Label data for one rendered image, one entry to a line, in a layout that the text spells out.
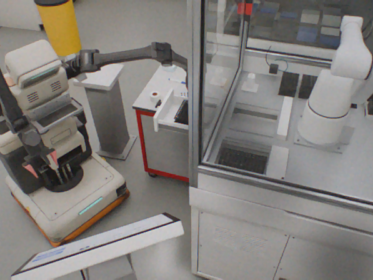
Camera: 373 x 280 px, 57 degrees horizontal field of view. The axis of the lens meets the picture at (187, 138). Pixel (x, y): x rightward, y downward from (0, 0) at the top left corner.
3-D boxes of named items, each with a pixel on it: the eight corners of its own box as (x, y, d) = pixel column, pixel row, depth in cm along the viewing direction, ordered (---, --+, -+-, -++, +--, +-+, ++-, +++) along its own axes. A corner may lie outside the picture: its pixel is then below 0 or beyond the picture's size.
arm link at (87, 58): (74, 57, 174) (75, 67, 174) (80, 52, 165) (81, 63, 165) (92, 58, 179) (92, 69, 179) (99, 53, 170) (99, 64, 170)
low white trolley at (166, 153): (144, 179, 276) (132, 105, 223) (170, 129, 318) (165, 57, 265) (213, 197, 262) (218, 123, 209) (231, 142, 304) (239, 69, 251)
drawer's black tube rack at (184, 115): (174, 126, 196) (173, 117, 192) (184, 107, 208) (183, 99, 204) (211, 134, 191) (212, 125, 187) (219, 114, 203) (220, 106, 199)
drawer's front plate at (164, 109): (154, 131, 196) (153, 117, 188) (172, 101, 216) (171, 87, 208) (157, 132, 196) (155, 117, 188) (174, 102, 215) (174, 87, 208)
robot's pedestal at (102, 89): (92, 154, 296) (70, 81, 243) (106, 131, 317) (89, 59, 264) (125, 160, 290) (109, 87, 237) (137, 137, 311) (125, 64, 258)
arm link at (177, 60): (156, 43, 167) (158, 65, 167) (167, 40, 165) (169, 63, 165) (188, 59, 207) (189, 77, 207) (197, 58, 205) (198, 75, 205)
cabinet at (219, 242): (188, 279, 217) (187, 207, 161) (227, 164, 287) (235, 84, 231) (347, 330, 195) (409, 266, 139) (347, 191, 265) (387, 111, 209)
